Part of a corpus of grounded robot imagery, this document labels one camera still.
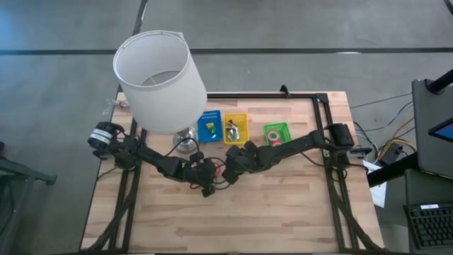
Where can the dark grey side desk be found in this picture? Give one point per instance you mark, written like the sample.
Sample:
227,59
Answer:
417,191

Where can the blue plastic tray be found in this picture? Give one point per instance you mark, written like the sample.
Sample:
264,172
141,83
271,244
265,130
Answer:
203,136

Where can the black diagonal bar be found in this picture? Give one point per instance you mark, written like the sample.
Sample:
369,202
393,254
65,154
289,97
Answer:
389,173

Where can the black power brick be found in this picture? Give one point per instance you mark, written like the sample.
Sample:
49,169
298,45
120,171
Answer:
391,156

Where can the white paper sheet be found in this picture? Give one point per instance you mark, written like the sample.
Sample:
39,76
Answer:
379,193

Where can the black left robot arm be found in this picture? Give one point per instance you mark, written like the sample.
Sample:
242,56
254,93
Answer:
155,159

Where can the black aluminium table frame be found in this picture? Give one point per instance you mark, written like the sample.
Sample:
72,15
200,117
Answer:
247,95

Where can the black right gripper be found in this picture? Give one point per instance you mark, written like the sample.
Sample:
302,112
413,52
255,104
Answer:
249,161

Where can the yellow mini stapler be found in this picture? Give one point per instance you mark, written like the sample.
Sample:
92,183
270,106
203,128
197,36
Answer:
210,125

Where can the teal staple remover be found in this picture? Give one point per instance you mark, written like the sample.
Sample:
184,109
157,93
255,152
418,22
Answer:
234,135

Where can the yellow plastic tray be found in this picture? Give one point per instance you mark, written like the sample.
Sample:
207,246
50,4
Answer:
242,122

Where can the chrome lamp base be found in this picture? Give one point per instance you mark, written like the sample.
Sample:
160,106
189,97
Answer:
184,136

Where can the black computer keyboard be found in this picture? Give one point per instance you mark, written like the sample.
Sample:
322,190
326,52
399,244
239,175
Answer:
431,226

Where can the black round pole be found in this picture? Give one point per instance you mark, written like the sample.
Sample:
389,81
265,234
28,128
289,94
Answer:
442,82

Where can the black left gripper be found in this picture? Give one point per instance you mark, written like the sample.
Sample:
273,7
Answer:
205,173

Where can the blue lit tablet screen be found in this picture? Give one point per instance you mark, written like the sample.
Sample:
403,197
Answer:
444,131

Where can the green plastic tray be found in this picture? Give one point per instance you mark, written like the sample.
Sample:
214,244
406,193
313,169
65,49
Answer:
285,129

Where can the white cylindrical lamp shade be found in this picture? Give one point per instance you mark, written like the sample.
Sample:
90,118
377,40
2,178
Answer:
164,106

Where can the clear plastic wrapper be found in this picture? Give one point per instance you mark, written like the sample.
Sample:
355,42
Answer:
114,103

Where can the dark metal stand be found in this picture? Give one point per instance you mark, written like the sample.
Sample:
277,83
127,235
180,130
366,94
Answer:
35,174

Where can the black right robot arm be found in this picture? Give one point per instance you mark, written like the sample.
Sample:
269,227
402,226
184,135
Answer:
301,143

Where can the grey monitor housing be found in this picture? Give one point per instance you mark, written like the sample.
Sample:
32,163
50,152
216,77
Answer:
424,141

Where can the green mini stapler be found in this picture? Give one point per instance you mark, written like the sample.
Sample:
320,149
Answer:
213,131

